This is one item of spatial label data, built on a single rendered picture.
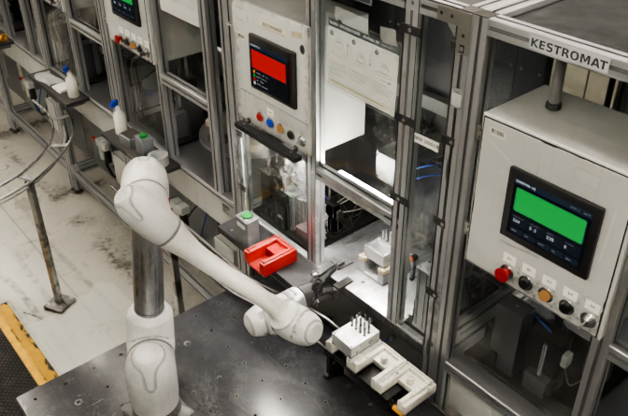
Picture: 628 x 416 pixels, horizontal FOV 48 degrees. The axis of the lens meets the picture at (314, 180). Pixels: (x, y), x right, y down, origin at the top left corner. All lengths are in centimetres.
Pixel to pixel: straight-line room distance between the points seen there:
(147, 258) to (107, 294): 183
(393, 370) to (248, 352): 60
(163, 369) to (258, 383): 40
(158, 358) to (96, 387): 40
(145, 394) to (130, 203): 67
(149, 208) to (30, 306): 224
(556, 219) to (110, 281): 293
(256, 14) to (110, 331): 204
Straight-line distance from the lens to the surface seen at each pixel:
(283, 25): 234
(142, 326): 246
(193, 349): 273
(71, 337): 392
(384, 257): 255
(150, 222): 202
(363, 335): 239
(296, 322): 216
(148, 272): 233
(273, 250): 270
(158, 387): 236
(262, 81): 249
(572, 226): 175
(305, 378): 260
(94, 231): 463
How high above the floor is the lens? 259
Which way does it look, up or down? 32 degrees down
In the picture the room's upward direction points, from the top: straight up
